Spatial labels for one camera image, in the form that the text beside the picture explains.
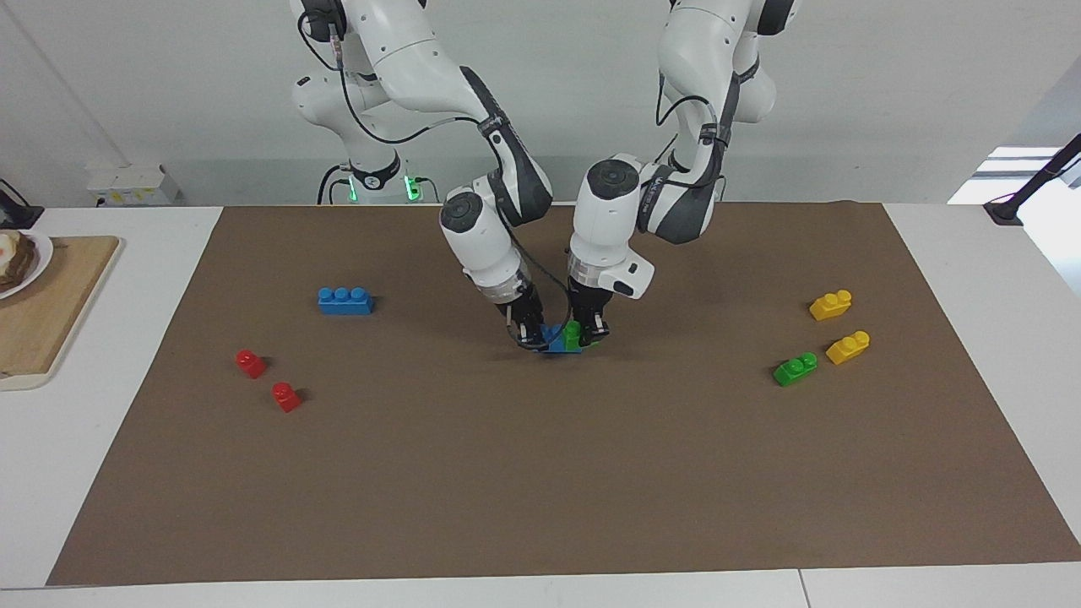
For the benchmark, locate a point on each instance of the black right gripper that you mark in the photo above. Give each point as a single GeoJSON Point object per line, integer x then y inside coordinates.
{"type": "Point", "coordinates": [524, 308]}

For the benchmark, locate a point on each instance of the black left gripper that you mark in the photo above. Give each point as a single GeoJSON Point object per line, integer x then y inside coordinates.
{"type": "Point", "coordinates": [588, 302]}

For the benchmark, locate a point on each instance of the green two-stud toy brick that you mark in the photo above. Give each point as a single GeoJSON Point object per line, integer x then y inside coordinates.
{"type": "Point", "coordinates": [794, 371]}
{"type": "Point", "coordinates": [573, 336]}

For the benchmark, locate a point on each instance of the blue three-stud toy brick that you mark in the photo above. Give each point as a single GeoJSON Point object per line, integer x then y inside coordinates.
{"type": "Point", "coordinates": [557, 346]}
{"type": "Point", "coordinates": [345, 302]}

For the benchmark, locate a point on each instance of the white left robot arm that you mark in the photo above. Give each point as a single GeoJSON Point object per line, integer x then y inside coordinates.
{"type": "Point", "coordinates": [701, 51]}

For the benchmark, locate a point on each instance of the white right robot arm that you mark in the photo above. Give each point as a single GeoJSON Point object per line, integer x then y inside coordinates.
{"type": "Point", "coordinates": [422, 59]}

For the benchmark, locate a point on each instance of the brown paper table mat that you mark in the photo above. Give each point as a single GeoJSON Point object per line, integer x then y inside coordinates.
{"type": "Point", "coordinates": [540, 464]}

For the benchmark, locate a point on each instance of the yellow two-stud toy brick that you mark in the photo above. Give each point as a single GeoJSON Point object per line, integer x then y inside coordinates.
{"type": "Point", "coordinates": [829, 307]}
{"type": "Point", "coordinates": [847, 350]}

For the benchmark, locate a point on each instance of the red one-stud toy brick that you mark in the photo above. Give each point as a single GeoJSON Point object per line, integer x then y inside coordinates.
{"type": "Point", "coordinates": [250, 364]}
{"type": "Point", "coordinates": [286, 398]}

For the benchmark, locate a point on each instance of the white socket box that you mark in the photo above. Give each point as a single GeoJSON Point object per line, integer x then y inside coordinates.
{"type": "Point", "coordinates": [131, 181]}

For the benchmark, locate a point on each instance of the wooden cutting board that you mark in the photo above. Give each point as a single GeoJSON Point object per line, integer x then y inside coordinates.
{"type": "Point", "coordinates": [59, 312]}

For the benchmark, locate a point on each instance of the white plate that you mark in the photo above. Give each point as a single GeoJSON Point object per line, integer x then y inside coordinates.
{"type": "Point", "coordinates": [44, 253]}

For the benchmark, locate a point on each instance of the toast with egg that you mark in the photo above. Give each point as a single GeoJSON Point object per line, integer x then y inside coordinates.
{"type": "Point", "coordinates": [13, 262]}

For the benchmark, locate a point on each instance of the black device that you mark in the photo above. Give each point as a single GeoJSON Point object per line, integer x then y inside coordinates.
{"type": "Point", "coordinates": [17, 213]}

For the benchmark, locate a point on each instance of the black camera stand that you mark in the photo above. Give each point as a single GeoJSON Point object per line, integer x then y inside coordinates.
{"type": "Point", "coordinates": [1034, 177]}

